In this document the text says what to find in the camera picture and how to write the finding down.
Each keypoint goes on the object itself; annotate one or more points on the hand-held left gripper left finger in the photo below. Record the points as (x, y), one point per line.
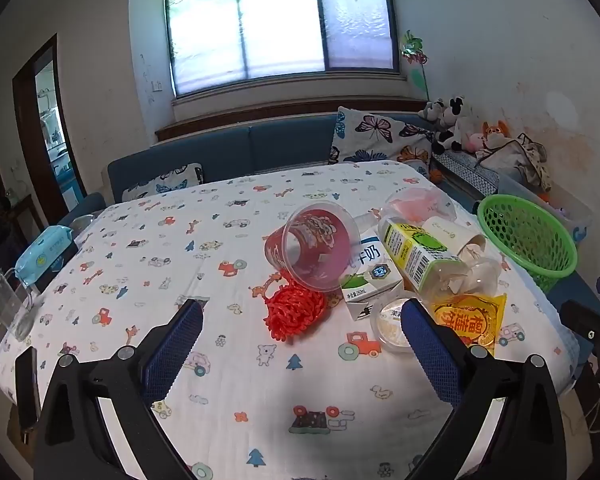
(175, 345)

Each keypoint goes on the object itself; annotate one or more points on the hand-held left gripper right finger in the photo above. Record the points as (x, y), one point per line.
(430, 355)

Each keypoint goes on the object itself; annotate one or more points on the green plastic basket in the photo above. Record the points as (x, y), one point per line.
(555, 260)

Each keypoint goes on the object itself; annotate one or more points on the white and blue milk carton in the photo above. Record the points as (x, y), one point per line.
(372, 280)

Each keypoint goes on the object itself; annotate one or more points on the small round clear plastic container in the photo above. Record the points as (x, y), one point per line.
(387, 325)

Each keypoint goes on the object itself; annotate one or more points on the yellow snack packet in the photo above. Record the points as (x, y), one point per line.
(472, 317)

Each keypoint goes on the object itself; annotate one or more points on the clear plastic storage box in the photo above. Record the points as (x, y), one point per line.
(575, 215)

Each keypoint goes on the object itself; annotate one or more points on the animal and car printed tablecloth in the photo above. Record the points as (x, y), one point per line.
(180, 240)

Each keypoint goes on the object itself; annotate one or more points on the green and yellow drink carton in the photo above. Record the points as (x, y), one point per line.
(415, 250)

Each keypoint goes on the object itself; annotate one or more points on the white paper cup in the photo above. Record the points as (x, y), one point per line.
(450, 235)

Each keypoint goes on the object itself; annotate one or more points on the red mesh net bag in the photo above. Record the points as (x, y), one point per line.
(292, 310)

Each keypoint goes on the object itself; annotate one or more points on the clear plastic bag pink contents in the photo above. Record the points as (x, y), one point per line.
(415, 205)

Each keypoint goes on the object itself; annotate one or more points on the black phone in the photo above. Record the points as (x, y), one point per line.
(26, 390)

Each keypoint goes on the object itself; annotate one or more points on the red printed clear plastic cup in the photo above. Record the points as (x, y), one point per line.
(315, 245)

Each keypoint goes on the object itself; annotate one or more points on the blue wet wipes pack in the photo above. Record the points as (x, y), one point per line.
(42, 255)

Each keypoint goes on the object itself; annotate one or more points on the pile of beige cloth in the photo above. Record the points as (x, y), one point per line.
(515, 157)

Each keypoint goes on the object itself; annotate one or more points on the small butterfly print pillow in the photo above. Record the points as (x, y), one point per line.
(165, 182)

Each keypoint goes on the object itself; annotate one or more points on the clear glass pitcher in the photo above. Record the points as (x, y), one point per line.
(5, 310)

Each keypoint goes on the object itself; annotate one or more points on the small orange ball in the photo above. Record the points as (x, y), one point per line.
(435, 175)

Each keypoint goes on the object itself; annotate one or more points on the grey patterned seat cushion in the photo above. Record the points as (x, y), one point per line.
(465, 170)

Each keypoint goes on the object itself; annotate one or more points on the orange fox plush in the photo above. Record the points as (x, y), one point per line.
(496, 132)

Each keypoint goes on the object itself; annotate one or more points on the pink plush toy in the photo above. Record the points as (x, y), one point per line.
(474, 142)

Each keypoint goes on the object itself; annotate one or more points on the black and white cow plush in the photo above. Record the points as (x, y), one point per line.
(452, 125)

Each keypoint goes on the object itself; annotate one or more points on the blue sofa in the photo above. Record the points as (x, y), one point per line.
(280, 145)

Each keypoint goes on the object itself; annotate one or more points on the large butterfly print pillow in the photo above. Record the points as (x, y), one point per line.
(375, 135)

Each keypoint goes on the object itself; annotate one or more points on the grey plush toy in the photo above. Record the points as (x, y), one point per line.
(432, 110)

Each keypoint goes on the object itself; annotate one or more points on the dark wooden doorway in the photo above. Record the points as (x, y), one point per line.
(50, 125)

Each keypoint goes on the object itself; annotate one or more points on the wooden window ledge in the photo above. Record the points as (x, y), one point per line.
(280, 112)

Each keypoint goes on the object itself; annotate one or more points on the green pinwheel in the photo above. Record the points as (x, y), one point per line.
(412, 50)

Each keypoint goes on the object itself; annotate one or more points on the window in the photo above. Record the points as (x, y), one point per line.
(280, 20)

